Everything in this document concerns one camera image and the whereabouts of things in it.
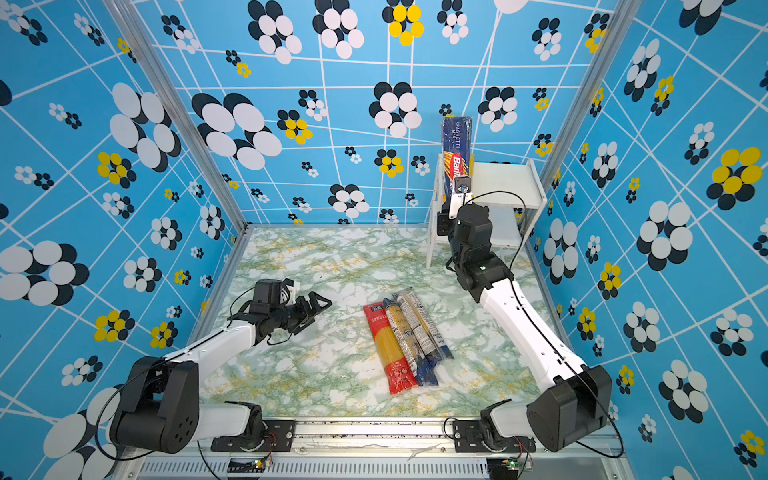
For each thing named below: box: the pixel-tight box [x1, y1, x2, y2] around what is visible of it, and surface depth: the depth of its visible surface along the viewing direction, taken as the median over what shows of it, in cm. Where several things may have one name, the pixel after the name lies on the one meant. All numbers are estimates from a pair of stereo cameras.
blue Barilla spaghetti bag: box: [442, 116, 473, 197], surface depth 71 cm
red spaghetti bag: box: [363, 301, 418, 395], surface depth 87 cm
